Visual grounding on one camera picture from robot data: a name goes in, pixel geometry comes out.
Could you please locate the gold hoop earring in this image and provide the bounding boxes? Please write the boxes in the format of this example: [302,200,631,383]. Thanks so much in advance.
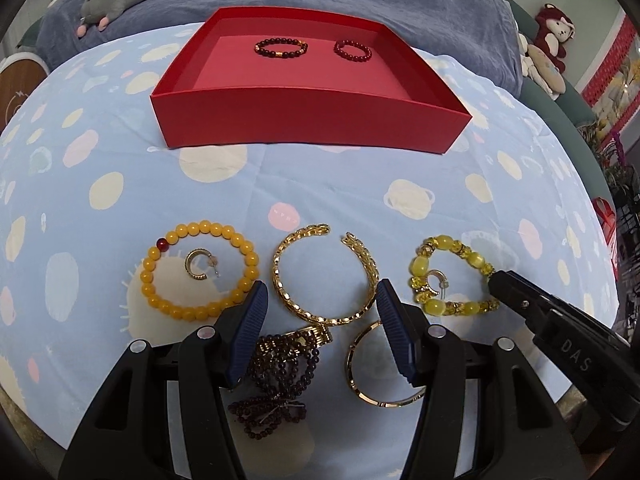
[417,270,451,301]
[185,248,222,281]

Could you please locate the yellow cat-eye bead bracelet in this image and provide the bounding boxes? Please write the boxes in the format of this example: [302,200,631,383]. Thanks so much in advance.
[409,235,501,317]

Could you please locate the dark bead bracelet gold accents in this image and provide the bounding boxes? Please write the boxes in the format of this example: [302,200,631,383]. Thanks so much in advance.
[253,36,308,60]

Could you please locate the white device with wooden disc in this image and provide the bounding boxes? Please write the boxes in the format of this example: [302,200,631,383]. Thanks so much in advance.
[0,52,51,136]

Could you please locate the potted plants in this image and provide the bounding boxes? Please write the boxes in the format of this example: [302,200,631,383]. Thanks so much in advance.
[582,115,640,201]

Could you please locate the red bead bracelet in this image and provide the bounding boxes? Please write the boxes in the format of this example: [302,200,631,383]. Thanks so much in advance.
[333,38,373,62]

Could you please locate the red cardboard box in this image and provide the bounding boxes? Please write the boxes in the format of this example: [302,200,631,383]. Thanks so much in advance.
[150,7,472,153]

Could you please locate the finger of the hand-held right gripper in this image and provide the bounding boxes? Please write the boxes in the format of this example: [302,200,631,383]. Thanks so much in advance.
[487,270,591,343]

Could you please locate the gold chain cuff bangle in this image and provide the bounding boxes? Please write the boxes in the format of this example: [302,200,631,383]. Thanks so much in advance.
[271,223,379,327]

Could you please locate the thin gold bangle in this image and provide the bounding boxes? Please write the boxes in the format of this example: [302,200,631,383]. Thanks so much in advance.
[345,320,428,408]

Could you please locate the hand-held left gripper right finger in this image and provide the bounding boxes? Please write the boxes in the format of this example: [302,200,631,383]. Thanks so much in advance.
[376,280,586,480]

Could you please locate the cream plush toy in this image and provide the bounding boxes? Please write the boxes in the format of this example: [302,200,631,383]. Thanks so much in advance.
[517,32,568,101]

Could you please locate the gold watch band bracelet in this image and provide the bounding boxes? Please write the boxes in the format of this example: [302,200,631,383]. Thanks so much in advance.
[290,325,333,348]

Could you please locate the green sofa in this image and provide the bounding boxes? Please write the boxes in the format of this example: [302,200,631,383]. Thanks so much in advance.
[482,0,616,201]

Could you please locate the red monkey plush toy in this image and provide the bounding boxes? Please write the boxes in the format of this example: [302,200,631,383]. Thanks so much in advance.
[534,4,576,58]

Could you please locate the amber yellow bead bracelet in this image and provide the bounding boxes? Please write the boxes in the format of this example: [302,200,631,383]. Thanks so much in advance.
[141,220,261,322]

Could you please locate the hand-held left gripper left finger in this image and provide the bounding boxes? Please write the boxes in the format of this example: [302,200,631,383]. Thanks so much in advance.
[58,280,269,480]

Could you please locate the grey plush toy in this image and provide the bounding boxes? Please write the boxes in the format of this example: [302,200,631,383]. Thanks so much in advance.
[75,0,163,38]

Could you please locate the dark garnet bead necklace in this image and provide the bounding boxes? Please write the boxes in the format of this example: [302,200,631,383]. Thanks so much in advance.
[227,332,321,436]

